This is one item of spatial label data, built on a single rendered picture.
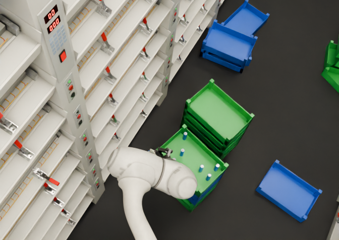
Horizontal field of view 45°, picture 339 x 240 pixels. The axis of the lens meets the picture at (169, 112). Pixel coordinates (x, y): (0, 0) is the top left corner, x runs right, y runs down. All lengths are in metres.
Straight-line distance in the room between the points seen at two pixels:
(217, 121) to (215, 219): 0.55
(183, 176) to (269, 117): 1.42
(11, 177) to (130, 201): 0.35
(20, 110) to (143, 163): 0.40
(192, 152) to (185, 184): 0.81
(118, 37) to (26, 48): 0.53
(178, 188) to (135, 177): 0.14
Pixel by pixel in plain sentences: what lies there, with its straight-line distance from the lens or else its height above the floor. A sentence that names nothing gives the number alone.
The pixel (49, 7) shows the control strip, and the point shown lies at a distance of 0.95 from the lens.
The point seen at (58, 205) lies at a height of 0.54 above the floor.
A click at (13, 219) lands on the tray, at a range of 1.45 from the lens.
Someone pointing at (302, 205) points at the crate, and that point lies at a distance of 2.51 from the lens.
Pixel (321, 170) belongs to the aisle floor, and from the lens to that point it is 2.62.
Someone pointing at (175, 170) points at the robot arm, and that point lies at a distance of 1.33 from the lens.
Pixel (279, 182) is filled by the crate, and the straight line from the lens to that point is 2.50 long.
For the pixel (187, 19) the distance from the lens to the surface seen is 2.27.
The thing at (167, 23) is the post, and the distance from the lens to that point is 1.88.
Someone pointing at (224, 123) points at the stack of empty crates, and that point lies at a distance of 2.19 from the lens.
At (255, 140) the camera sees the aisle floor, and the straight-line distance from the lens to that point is 2.55.
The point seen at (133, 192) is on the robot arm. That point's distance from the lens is 1.27.
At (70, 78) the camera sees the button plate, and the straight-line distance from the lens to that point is 1.20.
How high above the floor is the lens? 2.26
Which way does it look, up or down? 63 degrees down
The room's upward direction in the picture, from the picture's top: 10 degrees clockwise
